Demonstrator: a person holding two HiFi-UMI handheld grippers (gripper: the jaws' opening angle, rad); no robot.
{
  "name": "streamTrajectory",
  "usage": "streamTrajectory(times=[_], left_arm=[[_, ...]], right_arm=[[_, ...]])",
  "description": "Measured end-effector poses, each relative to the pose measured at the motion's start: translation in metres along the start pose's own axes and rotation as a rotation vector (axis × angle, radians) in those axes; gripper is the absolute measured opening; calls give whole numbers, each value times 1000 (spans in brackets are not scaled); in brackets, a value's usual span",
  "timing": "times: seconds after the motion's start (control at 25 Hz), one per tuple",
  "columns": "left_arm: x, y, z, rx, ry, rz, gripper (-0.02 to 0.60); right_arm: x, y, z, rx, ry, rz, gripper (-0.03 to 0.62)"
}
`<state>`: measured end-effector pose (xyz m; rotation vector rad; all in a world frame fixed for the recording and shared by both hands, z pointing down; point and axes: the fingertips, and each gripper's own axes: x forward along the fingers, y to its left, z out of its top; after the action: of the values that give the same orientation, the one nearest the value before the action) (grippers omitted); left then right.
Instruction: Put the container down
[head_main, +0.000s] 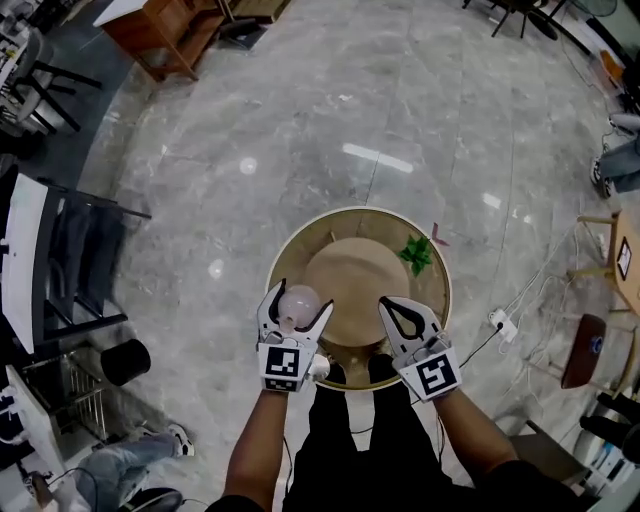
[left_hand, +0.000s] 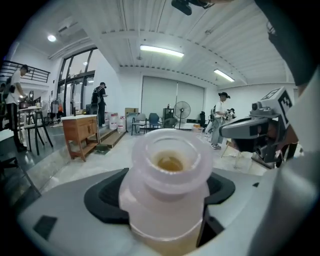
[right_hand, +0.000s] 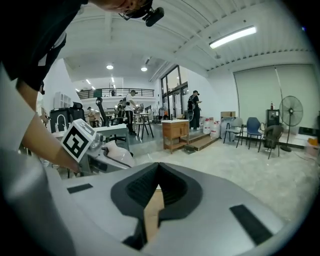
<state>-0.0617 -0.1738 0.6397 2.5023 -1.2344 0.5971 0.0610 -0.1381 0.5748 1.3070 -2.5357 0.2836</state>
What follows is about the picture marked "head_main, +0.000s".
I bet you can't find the brown seat wooden stool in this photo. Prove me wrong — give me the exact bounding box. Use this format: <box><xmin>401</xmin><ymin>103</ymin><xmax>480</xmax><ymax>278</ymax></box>
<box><xmin>529</xmin><ymin>312</ymin><xmax>640</xmax><ymax>401</ymax></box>

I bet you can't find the metal wire rack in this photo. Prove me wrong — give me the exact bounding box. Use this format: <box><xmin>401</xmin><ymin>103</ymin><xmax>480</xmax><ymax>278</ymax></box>
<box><xmin>21</xmin><ymin>348</ymin><xmax>110</xmax><ymax>442</ymax></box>

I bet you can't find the round wooden table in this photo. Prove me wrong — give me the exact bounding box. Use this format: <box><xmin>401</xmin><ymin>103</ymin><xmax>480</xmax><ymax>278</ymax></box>
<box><xmin>266</xmin><ymin>205</ymin><xmax>454</xmax><ymax>392</ymax></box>

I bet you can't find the light wooden table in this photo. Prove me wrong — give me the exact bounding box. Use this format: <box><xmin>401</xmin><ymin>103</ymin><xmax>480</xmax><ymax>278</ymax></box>
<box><xmin>566</xmin><ymin>209</ymin><xmax>640</xmax><ymax>317</ymax></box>

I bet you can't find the wooden cabinet with white top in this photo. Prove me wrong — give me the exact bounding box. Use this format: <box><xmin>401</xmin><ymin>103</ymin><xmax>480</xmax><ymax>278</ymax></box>
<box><xmin>93</xmin><ymin>0</ymin><xmax>227</xmax><ymax>84</ymax></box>

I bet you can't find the black cylindrical bin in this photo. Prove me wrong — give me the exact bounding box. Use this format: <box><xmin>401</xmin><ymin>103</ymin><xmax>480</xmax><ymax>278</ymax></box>
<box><xmin>100</xmin><ymin>338</ymin><xmax>153</xmax><ymax>388</ymax></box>

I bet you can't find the black and white card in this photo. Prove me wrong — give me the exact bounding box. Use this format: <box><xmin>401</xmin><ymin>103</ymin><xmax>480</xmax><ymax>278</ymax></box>
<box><xmin>615</xmin><ymin>238</ymin><xmax>634</xmax><ymax>279</ymax></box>

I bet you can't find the white cable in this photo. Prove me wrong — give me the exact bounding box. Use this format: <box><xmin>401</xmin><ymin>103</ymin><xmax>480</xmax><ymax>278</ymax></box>
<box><xmin>499</xmin><ymin>219</ymin><xmax>609</xmax><ymax>321</ymax></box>

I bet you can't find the white power strip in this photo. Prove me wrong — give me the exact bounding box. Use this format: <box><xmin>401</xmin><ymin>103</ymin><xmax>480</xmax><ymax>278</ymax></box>
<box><xmin>488</xmin><ymin>308</ymin><xmax>519</xmax><ymax>344</ymax></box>

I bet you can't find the grey chair with black legs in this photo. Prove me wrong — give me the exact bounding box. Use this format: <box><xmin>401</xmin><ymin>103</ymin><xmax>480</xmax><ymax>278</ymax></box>
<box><xmin>8</xmin><ymin>28</ymin><xmax>104</xmax><ymax>135</ymax></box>

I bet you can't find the green leafy plant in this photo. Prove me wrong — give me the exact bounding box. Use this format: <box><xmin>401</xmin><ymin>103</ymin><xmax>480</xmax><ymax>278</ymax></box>
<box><xmin>396</xmin><ymin>234</ymin><xmax>436</xmax><ymax>278</ymax></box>

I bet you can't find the grey box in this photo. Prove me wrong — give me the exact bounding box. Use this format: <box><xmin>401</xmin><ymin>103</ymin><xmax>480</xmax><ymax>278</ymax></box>
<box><xmin>508</xmin><ymin>418</ymin><xmax>592</xmax><ymax>487</ymax></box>

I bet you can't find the person's right forearm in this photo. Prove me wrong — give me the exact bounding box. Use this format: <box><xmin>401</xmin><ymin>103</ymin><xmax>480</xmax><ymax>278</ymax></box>
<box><xmin>431</xmin><ymin>387</ymin><xmax>520</xmax><ymax>490</ymax></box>

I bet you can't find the white table with black frame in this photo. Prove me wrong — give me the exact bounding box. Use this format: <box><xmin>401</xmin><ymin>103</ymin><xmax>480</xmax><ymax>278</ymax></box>
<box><xmin>0</xmin><ymin>171</ymin><xmax>153</xmax><ymax>357</ymax></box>

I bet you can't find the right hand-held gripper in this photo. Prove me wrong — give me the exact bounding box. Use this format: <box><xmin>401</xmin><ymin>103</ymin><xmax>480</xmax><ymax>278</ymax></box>
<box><xmin>377</xmin><ymin>295</ymin><xmax>463</xmax><ymax>404</ymax></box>

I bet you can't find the black power cable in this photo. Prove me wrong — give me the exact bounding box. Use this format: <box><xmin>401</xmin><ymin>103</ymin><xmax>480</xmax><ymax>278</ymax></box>
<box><xmin>458</xmin><ymin>321</ymin><xmax>504</xmax><ymax>370</ymax></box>

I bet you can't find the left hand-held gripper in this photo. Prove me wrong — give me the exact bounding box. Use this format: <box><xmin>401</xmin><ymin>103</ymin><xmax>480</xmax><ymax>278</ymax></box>
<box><xmin>255</xmin><ymin>278</ymin><xmax>335</xmax><ymax>395</ymax></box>

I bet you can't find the person's left forearm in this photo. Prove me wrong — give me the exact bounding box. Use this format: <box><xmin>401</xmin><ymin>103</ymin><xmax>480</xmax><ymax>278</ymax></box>
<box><xmin>223</xmin><ymin>387</ymin><xmax>290</xmax><ymax>512</ymax></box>

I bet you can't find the person's black clothing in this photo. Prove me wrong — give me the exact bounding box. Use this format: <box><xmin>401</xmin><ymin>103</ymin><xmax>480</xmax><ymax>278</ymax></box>
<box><xmin>204</xmin><ymin>352</ymin><xmax>604</xmax><ymax>512</ymax></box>

